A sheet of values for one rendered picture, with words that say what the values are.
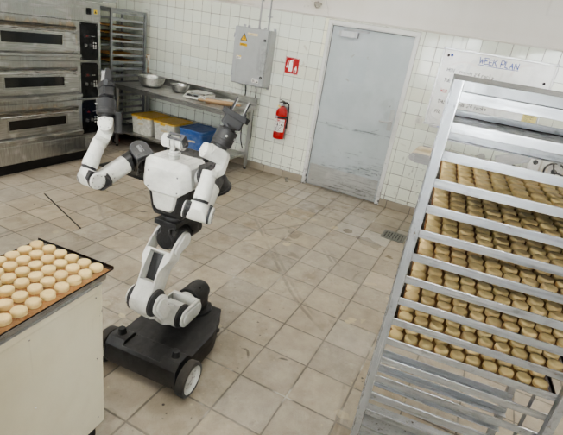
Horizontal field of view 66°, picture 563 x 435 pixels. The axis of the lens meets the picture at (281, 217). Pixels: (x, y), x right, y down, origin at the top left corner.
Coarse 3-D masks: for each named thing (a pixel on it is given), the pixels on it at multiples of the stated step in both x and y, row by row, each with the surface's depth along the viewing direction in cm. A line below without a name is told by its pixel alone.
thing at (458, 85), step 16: (464, 80) 125; (448, 112) 129; (448, 128) 130; (432, 160) 135; (432, 176) 136; (416, 208) 141; (416, 224) 143; (416, 240) 145; (400, 272) 150; (400, 288) 152; (384, 320) 158; (384, 336) 160; (368, 384) 170; (368, 400) 172; (352, 432) 180
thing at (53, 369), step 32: (96, 288) 174; (64, 320) 162; (96, 320) 179; (0, 352) 139; (32, 352) 151; (64, 352) 166; (96, 352) 185; (0, 384) 142; (32, 384) 155; (64, 384) 172; (96, 384) 192; (0, 416) 146; (32, 416) 160; (64, 416) 177; (96, 416) 198
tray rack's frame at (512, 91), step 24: (504, 96) 122; (528, 96) 120; (552, 96) 119; (384, 408) 229; (552, 408) 149; (360, 432) 213; (384, 432) 215; (408, 432) 217; (432, 432) 219; (552, 432) 150
